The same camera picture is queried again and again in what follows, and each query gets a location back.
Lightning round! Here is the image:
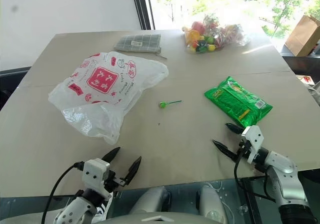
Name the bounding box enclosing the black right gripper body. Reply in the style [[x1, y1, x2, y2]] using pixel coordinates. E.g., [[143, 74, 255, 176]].
[[234, 139, 253, 163]]

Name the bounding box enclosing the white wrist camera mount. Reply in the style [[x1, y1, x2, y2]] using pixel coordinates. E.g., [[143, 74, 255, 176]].
[[240, 125, 265, 164], [81, 158, 111, 193]]

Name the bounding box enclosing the green lollipop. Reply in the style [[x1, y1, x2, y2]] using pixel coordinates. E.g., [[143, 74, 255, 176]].
[[158, 99, 183, 110]]

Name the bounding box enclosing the brown paper bag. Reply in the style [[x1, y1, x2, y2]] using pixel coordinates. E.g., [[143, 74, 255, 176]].
[[284, 14, 320, 58]]

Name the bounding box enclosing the white crumpled item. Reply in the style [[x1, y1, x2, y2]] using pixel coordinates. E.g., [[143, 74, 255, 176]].
[[306, 80, 320, 103]]

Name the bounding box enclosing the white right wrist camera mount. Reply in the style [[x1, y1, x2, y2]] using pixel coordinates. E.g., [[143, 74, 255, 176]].
[[240, 125, 265, 164]]

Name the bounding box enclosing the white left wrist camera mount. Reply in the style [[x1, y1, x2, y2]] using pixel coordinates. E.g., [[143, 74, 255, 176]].
[[81, 158, 111, 193]]

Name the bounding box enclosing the green snack package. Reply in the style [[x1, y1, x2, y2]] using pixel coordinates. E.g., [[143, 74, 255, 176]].
[[203, 76, 274, 128]]

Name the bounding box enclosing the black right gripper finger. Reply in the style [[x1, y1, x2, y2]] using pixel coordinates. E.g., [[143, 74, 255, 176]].
[[212, 139, 239, 160], [225, 123, 245, 135]]

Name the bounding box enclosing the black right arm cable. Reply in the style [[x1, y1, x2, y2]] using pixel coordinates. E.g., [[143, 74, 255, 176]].
[[233, 144, 279, 203]]

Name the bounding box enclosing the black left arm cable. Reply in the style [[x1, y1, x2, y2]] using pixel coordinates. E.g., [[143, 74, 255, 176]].
[[40, 161, 86, 224]]

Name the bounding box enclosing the dark side cabinet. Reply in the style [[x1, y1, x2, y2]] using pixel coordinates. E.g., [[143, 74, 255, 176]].
[[279, 43, 320, 85]]

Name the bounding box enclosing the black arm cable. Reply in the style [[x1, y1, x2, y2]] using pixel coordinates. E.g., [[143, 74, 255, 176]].
[[40, 161, 86, 224], [233, 144, 279, 203]]

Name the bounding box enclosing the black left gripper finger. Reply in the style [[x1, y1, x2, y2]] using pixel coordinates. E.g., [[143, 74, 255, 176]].
[[101, 147, 122, 164], [123, 156, 143, 185]]

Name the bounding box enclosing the white red-printed plastic bag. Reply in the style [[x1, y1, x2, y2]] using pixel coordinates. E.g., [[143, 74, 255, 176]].
[[47, 51, 170, 146]]

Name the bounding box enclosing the black window frame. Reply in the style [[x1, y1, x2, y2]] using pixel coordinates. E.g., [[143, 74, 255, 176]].
[[129, 0, 157, 31]]

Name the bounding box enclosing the grey checked fabric pouch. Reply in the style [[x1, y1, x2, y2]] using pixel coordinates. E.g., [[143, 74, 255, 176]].
[[113, 33, 168, 60]]

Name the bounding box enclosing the clear bag of toy fruits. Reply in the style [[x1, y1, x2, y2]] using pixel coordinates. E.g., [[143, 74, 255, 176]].
[[181, 13, 252, 55]]

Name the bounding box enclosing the red and white box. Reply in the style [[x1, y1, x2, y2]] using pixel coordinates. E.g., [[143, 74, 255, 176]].
[[296, 74, 314, 86]]

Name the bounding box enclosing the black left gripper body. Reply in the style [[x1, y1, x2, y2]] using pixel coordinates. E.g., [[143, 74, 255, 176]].
[[103, 169, 126, 193]]

